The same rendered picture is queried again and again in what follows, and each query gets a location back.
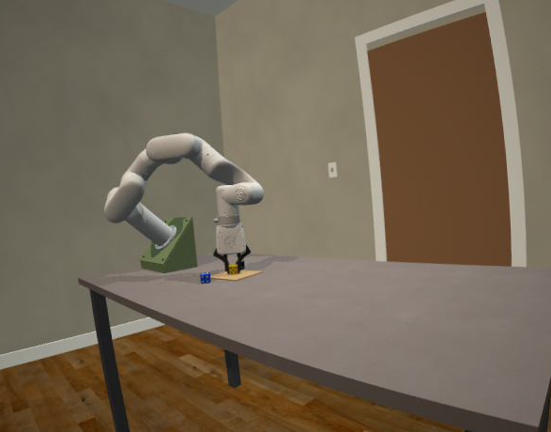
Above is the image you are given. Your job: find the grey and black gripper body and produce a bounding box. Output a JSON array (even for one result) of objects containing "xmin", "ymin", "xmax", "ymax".
[{"xmin": 216, "ymin": 223, "xmax": 246, "ymax": 255}]

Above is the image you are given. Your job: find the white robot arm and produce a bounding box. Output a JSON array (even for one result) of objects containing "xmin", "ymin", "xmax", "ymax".
[{"xmin": 104, "ymin": 133, "xmax": 264, "ymax": 251}]

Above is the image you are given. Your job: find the tan mat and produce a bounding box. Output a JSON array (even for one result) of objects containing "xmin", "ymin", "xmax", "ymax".
[{"xmin": 210, "ymin": 270, "xmax": 262, "ymax": 281}]

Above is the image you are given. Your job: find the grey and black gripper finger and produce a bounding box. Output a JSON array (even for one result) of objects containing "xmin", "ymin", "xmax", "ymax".
[
  {"xmin": 237, "ymin": 245, "xmax": 251, "ymax": 273},
  {"xmin": 213, "ymin": 247, "xmax": 229, "ymax": 274}
]

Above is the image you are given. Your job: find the blue die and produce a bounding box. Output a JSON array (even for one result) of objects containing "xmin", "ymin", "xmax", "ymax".
[{"xmin": 200, "ymin": 272, "xmax": 211, "ymax": 284}]

